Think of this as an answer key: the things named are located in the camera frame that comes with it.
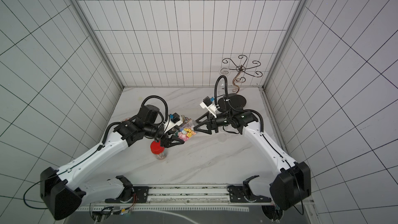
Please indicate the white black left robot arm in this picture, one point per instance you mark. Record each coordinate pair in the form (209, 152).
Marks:
(66, 189)

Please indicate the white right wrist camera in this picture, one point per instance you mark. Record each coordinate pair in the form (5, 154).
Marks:
(208, 104)

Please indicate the red lid candy jar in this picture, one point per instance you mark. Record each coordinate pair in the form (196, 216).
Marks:
(158, 151)

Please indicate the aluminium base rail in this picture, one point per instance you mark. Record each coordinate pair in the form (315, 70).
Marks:
(185, 198)

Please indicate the pile of colourful candies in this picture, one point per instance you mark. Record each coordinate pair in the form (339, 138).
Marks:
(186, 120)

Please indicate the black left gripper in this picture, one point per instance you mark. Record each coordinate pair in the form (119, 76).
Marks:
(167, 141)

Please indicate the pile of star candies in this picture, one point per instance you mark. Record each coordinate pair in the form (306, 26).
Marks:
(185, 134)

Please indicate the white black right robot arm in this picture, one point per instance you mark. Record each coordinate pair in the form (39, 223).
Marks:
(288, 182)

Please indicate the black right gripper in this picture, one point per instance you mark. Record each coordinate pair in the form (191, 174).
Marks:
(211, 122)

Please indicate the white cutting board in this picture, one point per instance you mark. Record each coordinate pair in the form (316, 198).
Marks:
(205, 124)

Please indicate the clear hanging wine glass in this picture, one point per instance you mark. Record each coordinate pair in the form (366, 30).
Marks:
(224, 73)

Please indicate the colourful candy jar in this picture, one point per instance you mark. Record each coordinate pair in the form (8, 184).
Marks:
(183, 128)

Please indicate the copper glass rack dark base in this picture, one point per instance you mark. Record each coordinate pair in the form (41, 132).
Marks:
(242, 70)

